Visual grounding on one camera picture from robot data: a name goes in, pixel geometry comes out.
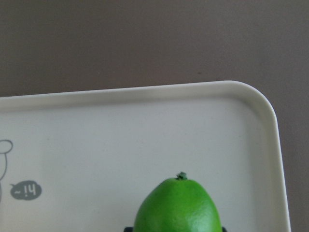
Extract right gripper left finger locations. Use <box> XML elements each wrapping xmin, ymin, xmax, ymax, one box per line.
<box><xmin>124</xmin><ymin>227</ymin><xmax>133</xmax><ymax>232</ymax></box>

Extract green lime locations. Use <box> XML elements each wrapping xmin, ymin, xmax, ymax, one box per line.
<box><xmin>133</xmin><ymin>172</ymin><xmax>223</xmax><ymax>232</ymax></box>

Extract cream rabbit tray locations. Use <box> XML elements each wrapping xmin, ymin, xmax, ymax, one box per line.
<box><xmin>0</xmin><ymin>81</ymin><xmax>291</xmax><ymax>232</ymax></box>

